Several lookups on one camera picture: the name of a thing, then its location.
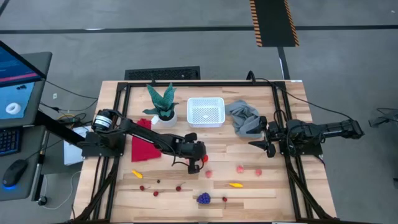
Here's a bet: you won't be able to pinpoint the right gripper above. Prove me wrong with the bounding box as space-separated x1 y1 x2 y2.
247 115 280 158

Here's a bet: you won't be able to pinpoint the purple toy grapes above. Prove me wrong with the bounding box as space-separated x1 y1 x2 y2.
196 192 212 205

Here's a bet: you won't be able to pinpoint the grey crumpled cloth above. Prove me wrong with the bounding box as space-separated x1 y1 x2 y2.
224 99 265 139

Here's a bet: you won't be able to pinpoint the white perforated plastic basket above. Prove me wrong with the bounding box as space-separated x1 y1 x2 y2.
186 96 226 128

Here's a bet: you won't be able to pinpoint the red cloth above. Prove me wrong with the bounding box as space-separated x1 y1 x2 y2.
131 118 162 163

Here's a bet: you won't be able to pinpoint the green plant in white pot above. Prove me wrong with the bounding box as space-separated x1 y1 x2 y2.
142 82 180 128

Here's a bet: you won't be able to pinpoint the black keyboard on floor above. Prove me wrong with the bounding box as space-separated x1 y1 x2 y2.
124 65 201 81

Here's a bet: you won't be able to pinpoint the black mat with orange stripes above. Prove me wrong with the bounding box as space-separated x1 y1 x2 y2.
249 0 300 48

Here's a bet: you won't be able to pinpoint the white box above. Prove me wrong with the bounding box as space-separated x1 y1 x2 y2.
63 126 91 166

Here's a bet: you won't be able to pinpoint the black floor stand leg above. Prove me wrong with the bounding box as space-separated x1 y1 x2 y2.
368 107 398 128

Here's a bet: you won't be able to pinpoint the black diagonal support bar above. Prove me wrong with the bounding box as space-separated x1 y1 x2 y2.
33 110 94 149

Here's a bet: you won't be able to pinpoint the grey computer cart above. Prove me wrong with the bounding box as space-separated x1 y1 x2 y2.
0 51 53 202

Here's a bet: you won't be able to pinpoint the black computer mouse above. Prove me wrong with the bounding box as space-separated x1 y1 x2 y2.
2 159 29 189

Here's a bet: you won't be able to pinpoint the computer monitor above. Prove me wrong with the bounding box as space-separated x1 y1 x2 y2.
0 40 48 129

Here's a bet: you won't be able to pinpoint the black aluminium table frame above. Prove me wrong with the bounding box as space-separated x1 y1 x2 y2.
70 80 338 224

